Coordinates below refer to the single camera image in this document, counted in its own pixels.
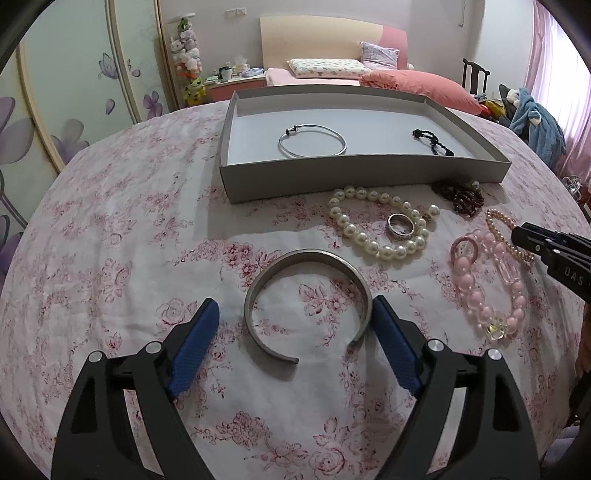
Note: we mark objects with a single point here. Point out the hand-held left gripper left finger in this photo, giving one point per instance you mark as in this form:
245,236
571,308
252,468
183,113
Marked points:
194,350

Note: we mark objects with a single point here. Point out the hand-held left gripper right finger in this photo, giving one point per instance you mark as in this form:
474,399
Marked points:
397,350

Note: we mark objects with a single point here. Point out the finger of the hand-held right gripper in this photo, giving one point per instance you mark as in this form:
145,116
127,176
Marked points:
524,237

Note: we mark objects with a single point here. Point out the wide silver cuff bangle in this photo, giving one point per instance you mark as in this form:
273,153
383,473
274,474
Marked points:
251,318

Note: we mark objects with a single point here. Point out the grey cardboard tray box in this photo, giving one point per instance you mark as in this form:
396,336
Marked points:
258,138

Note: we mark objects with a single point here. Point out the thin silver bangle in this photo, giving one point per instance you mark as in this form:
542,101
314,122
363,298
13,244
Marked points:
290,131

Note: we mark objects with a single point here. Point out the blue plush garment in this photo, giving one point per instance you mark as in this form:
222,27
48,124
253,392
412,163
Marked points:
540,124

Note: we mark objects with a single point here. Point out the pink floral tablecloth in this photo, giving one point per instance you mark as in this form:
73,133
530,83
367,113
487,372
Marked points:
115,254

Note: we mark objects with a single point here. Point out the dark wooden chair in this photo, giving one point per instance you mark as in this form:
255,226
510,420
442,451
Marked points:
475,74

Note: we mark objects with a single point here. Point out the pink curtain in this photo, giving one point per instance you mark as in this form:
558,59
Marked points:
563,69

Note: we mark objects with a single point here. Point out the orange pink pillow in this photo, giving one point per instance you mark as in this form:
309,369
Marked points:
425,87

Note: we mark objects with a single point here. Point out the purple floral pillow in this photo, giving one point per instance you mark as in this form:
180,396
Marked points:
379,55

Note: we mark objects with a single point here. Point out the white patterned pillow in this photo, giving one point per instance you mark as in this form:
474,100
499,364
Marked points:
328,68

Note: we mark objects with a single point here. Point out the pink nightstand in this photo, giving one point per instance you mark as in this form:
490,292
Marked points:
235,90

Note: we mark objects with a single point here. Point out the pink bed sheet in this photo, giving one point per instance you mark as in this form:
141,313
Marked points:
279,76

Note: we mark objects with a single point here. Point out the tissue box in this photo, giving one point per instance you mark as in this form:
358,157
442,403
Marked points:
241,65

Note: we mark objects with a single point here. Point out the cream and pink headboard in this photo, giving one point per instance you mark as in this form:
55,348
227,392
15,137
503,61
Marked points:
314,37

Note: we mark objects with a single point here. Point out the column of plush toys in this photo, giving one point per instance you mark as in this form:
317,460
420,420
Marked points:
187,50

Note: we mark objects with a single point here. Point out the flower-painted wardrobe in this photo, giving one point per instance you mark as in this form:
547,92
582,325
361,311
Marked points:
69,69

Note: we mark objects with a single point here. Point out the white wall socket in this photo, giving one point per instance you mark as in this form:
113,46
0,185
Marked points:
234,10

